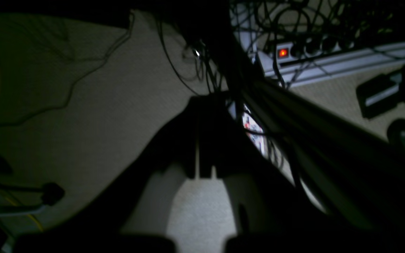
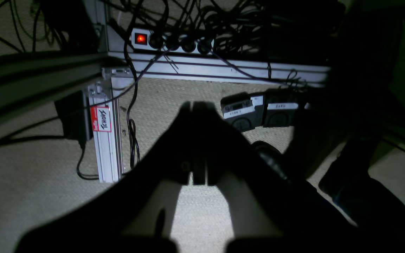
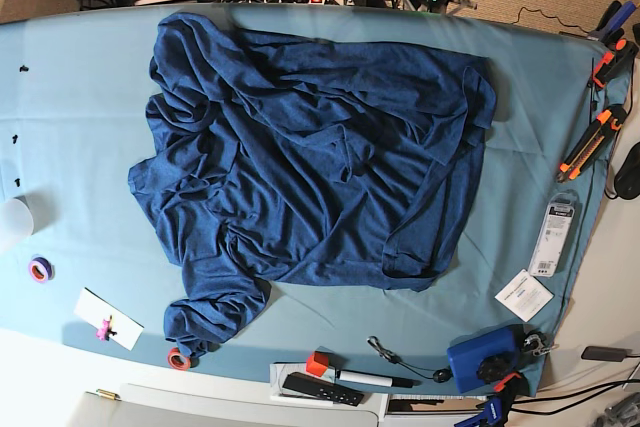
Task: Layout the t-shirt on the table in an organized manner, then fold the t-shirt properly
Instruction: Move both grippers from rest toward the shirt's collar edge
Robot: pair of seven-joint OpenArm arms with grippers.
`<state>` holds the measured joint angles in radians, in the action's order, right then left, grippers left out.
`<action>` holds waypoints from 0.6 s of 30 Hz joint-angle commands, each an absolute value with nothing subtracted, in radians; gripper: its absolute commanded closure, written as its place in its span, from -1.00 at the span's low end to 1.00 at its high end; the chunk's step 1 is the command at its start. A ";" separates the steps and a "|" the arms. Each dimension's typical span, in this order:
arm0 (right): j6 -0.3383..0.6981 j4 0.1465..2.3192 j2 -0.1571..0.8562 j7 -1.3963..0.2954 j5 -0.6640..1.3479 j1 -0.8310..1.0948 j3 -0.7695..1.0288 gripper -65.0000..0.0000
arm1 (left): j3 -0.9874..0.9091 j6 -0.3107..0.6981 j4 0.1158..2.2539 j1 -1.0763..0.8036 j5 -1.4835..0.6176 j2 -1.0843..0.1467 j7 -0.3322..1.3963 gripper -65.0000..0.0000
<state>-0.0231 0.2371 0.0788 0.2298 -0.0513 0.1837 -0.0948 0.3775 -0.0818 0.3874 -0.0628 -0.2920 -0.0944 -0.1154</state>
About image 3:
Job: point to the orange black clamp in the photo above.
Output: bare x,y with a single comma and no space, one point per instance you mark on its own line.
613,62

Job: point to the pink binder clip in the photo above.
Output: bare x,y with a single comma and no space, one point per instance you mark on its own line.
105,331

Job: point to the blue plastic box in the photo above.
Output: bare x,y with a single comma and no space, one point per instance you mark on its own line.
486,359

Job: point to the purple tape roll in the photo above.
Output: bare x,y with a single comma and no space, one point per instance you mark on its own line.
41,270

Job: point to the small black phone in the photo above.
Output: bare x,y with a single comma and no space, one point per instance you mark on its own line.
604,354

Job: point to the red tape roll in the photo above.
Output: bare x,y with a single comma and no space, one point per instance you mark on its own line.
176,360

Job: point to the blister pack of batteries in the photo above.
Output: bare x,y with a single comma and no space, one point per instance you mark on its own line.
557,220

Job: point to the white paper packet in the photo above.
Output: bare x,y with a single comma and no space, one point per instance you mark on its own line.
524,296

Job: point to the black computer mouse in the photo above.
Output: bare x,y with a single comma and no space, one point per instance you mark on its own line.
627,178

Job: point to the light blue table cloth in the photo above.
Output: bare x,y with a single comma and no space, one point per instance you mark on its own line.
73,94

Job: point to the blue black spring clamp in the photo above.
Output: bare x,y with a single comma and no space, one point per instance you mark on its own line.
612,20

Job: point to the dark blue t-shirt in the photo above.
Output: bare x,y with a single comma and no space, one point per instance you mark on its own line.
280,158

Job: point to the black white marker pen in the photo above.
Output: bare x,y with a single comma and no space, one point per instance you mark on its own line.
375,380

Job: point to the blue orange bar clamp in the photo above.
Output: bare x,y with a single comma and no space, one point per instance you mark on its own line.
496,409

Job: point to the red cube block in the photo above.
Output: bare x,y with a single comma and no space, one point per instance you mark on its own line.
317,364

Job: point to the white notepad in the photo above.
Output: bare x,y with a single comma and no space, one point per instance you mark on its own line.
375,397

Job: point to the black remote control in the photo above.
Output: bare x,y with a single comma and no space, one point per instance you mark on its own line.
319,389

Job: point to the orange black utility knife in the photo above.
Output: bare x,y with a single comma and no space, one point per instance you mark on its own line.
596,137

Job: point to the white paper card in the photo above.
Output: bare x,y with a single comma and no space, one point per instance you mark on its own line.
92,309

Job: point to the translucent plastic cup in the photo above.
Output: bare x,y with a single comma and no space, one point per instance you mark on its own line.
16,223

